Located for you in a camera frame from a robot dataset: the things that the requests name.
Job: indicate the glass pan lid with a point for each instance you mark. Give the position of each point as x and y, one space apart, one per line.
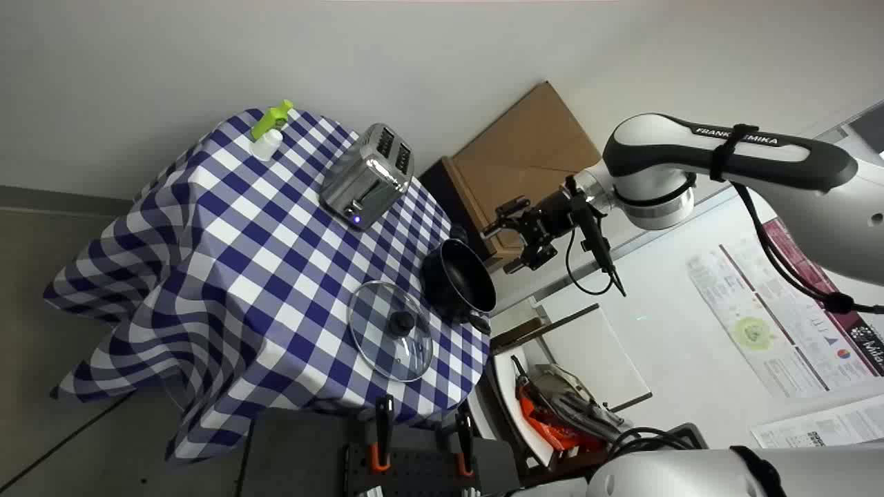
387 339

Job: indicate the dark grey cabinet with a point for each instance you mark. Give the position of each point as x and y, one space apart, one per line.
293 455

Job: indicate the blue white checkered tablecloth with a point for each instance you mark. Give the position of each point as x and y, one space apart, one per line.
229 276

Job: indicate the white printed paper sheet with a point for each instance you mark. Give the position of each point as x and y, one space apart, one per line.
775 320

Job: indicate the orange black clamp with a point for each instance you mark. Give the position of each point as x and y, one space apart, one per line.
378 442
464 446

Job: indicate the brown cardboard box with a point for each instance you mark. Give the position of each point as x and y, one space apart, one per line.
526 152

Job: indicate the green white spray bottle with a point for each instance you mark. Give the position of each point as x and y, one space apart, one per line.
268 125

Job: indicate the black cooking pan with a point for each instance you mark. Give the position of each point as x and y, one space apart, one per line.
460 276

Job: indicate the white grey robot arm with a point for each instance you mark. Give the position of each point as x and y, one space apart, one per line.
782 161

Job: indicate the orange tool pile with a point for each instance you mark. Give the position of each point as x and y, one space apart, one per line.
552 422

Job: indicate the maroon booklet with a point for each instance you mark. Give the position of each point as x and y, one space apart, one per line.
824 294

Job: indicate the wooden strip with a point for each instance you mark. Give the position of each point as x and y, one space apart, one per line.
541 328

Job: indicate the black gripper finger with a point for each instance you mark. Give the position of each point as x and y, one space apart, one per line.
527 254
511 215

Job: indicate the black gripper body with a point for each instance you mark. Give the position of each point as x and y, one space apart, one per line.
556 221

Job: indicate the white paper with text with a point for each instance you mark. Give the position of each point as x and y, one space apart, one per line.
830 426

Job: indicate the silver two-slot toaster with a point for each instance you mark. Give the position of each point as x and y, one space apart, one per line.
363 179

